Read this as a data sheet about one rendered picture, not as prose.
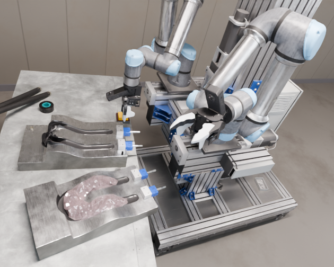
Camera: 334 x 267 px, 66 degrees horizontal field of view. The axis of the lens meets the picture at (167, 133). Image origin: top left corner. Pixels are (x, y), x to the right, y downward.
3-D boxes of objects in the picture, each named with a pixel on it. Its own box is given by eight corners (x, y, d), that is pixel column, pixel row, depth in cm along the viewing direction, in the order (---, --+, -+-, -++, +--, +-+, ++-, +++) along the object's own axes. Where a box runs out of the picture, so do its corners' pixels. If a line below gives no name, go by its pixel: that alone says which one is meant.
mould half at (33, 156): (121, 133, 154) (123, 115, 145) (125, 167, 136) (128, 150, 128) (27, 133, 139) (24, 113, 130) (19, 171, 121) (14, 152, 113)
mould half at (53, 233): (133, 171, 135) (135, 157, 128) (156, 213, 121) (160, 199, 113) (27, 203, 111) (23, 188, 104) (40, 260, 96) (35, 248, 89)
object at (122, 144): (141, 145, 141) (142, 139, 138) (142, 152, 138) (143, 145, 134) (116, 145, 137) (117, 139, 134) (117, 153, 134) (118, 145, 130)
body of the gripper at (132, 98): (139, 108, 128) (142, 88, 120) (121, 107, 126) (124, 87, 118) (137, 99, 134) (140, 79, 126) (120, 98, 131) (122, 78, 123)
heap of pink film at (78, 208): (115, 176, 124) (116, 165, 119) (130, 206, 114) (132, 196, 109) (58, 193, 111) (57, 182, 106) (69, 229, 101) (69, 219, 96)
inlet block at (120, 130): (138, 132, 149) (139, 125, 145) (139, 138, 145) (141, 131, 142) (115, 132, 145) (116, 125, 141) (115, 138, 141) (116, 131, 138)
